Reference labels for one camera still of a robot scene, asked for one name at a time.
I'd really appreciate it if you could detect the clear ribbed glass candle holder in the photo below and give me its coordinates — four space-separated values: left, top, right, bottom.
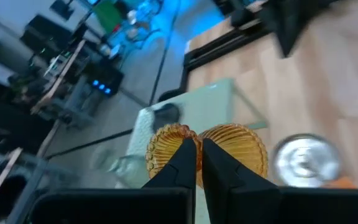
89 144 150 189

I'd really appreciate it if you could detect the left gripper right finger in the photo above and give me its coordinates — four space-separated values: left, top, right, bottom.
202 138 279 224

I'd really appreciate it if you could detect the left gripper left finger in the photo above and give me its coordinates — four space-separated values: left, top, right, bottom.
141 138 198 224

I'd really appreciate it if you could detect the amber ribbed glass candle holder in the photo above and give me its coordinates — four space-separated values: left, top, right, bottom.
145 123 269 189

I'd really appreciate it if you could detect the black device with blue lights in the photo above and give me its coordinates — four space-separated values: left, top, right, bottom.
84 60 124 97

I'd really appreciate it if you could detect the candle jar with orange label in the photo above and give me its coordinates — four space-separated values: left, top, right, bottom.
271 133 358 189

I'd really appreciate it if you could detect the wooden desk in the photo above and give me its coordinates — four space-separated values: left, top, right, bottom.
29 39 87 116

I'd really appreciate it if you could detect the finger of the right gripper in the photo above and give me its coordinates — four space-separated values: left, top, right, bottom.
261 14 288 58
286 15 315 58

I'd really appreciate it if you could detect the green panel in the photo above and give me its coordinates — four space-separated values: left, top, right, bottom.
92 0 124 34

